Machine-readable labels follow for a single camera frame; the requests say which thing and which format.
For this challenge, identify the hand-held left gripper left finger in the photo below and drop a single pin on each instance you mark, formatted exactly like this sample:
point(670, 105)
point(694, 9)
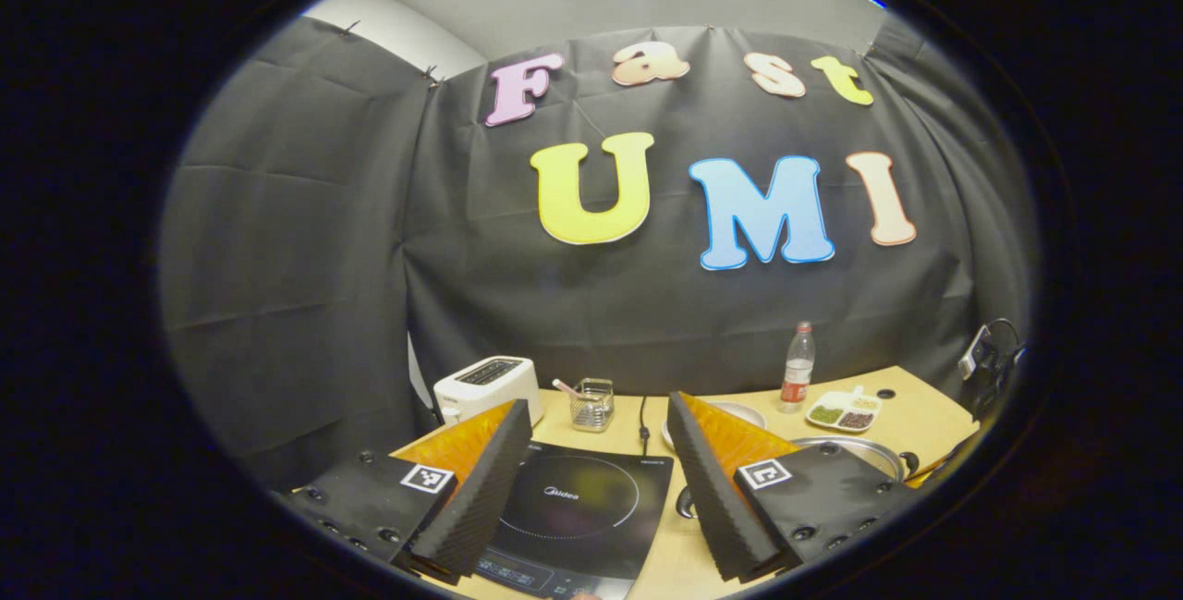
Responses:
point(481, 498)

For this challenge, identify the clear plastic water bottle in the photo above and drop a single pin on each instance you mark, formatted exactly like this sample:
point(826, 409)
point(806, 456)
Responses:
point(797, 373)

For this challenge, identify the white divided bean dish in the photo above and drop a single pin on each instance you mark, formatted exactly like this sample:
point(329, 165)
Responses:
point(843, 412)

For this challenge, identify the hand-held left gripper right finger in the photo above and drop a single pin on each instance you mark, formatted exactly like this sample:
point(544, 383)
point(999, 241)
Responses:
point(716, 498)

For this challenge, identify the pink straw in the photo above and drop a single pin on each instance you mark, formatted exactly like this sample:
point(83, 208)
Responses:
point(564, 386)

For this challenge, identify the white toaster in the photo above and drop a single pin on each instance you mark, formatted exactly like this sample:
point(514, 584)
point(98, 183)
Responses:
point(485, 383)

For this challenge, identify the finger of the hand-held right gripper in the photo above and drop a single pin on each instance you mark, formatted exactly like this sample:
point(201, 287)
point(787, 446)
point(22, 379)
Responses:
point(947, 466)

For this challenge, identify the white oval plate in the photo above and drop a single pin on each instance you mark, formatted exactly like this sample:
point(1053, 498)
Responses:
point(739, 412)

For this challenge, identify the black induction cooktop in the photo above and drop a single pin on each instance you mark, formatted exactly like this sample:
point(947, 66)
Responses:
point(582, 508)

